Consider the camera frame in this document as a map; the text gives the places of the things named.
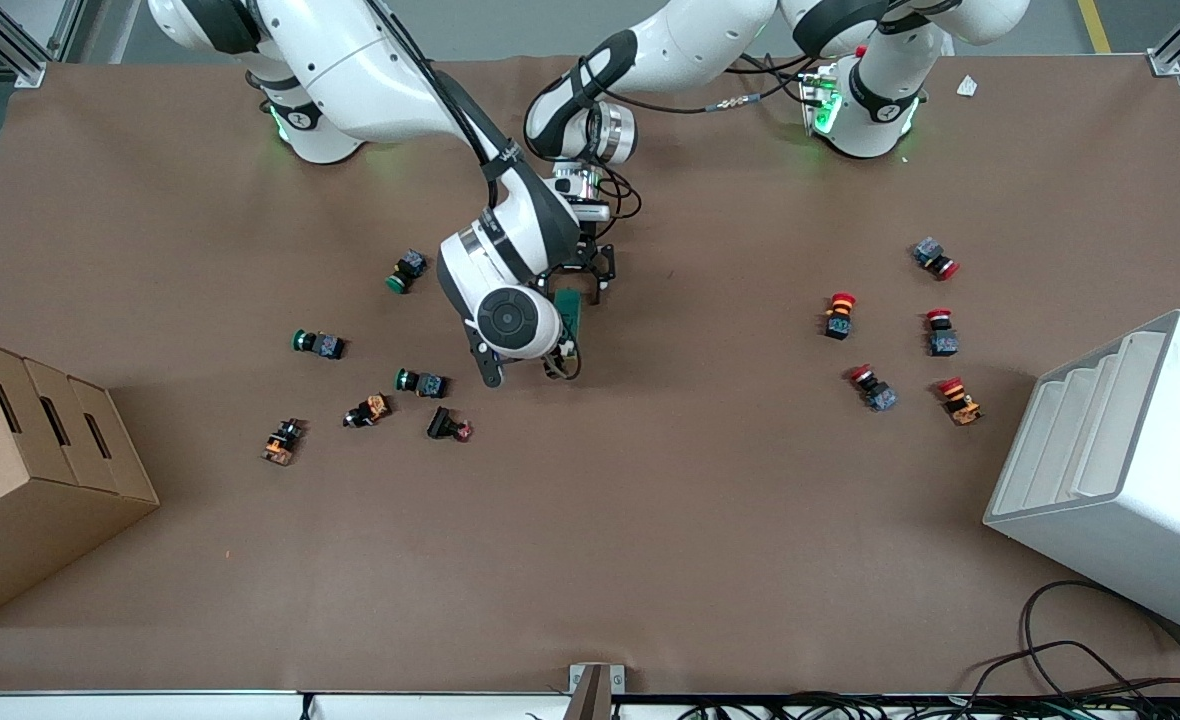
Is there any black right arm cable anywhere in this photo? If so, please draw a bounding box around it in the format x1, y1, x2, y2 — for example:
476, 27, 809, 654
365, 0, 526, 186

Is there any black cable bundle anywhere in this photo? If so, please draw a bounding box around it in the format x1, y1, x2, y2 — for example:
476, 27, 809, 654
670, 688, 1180, 720

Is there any metal bracket at table edge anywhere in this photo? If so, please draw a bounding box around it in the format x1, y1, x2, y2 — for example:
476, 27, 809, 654
568, 662, 626, 720

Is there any white stepped plastic bin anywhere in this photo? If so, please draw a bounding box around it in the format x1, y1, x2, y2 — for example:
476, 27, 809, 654
983, 309, 1180, 643

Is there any brown cardboard box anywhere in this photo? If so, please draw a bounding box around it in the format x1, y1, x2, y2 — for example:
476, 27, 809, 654
0, 334, 161, 629

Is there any red yellow button black block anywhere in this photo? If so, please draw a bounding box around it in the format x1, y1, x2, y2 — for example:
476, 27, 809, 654
823, 292, 858, 342

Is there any green load switch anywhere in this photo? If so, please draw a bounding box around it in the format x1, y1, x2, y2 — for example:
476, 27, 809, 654
554, 288, 587, 357

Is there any black switch with red knob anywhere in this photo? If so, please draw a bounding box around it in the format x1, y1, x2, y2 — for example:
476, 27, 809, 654
426, 405, 474, 443

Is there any black looping floor cable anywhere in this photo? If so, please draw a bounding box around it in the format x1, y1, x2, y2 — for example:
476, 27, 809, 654
950, 580, 1180, 701

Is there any brown paper table cover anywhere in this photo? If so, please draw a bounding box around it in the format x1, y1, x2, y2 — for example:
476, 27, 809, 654
0, 52, 1180, 696

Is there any red push button grey block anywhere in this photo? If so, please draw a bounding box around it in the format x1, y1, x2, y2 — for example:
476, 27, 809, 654
925, 309, 960, 358
847, 364, 899, 413
912, 237, 961, 281

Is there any red button orange block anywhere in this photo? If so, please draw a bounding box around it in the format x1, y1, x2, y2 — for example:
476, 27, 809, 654
936, 376, 984, 427

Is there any green push button grey block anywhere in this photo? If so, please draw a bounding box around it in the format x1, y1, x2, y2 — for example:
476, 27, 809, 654
394, 367, 448, 400
291, 328, 347, 362
385, 249, 428, 295

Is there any black button orange block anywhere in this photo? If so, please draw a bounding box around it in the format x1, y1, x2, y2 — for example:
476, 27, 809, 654
342, 393, 393, 430
261, 418, 306, 467

